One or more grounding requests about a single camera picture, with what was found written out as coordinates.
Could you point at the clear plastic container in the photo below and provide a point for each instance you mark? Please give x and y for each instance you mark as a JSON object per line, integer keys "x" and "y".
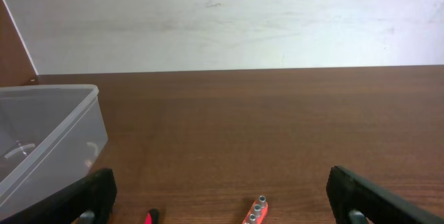
{"x": 50, "y": 137}

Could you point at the orange socket bit holder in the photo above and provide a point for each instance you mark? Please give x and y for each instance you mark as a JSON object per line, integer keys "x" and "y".
{"x": 258, "y": 211}

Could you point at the red handled pliers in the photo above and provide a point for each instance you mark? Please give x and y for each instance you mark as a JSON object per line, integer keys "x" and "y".
{"x": 152, "y": 217}

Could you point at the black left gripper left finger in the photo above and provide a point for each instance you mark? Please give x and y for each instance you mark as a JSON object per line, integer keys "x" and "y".
{"x": 95, "y": 192}

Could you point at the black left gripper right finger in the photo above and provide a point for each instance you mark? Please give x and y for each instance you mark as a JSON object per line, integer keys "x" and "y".
{"x": 354, "y": 199}

